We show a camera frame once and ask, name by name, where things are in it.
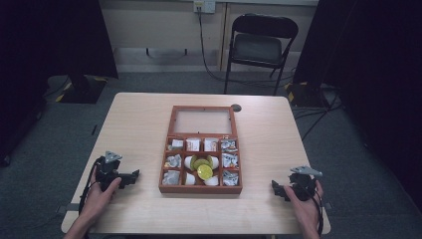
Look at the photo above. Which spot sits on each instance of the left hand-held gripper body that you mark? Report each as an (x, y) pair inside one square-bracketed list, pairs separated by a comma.
[(106, 172)]

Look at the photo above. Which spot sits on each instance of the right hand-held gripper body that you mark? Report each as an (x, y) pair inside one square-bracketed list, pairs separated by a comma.
[(303, 184)]

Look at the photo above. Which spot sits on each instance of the person's right hand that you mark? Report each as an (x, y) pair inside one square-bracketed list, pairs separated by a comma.
[(305, 210)]

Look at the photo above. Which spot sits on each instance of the person's left hand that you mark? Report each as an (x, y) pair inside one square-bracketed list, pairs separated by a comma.
[(99, 199)]

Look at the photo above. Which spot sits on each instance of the silver foil packet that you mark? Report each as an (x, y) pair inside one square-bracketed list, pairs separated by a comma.
[(229, 145), (230, 178), (230, 160), (171, 177), (173, 161)]

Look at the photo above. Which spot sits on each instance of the small black floor object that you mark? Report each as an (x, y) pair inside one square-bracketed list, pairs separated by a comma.
[(94, 129)]

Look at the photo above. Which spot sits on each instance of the grey and white packet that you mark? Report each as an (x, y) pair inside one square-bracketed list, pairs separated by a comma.
[(176, 144)]

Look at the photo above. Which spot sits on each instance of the white and orange packet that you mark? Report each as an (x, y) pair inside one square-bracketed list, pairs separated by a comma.
[(210, 144), (192, 144)]

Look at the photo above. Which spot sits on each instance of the brown wooden compartment box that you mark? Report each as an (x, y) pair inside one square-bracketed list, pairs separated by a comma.
[(200, 190)]

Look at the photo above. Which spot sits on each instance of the pile of small white cups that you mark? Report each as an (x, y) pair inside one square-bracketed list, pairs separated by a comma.
[(204, 172)]

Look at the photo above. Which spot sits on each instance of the black stand base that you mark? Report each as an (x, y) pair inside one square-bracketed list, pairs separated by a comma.
[(307, 94), (78, 91)]

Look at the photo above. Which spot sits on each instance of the dark curtain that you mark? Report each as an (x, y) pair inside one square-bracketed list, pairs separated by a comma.
[(371, 66), (49, 40)]

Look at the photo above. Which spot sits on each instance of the black folding chair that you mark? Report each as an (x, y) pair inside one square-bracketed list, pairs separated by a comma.
[(257, 48)]

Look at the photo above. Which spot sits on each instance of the grey table bracket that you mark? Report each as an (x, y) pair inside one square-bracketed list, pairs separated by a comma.
[(327, 206)]

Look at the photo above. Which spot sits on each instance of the white wall socket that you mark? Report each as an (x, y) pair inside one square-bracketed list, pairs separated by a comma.
[(204, 6)]

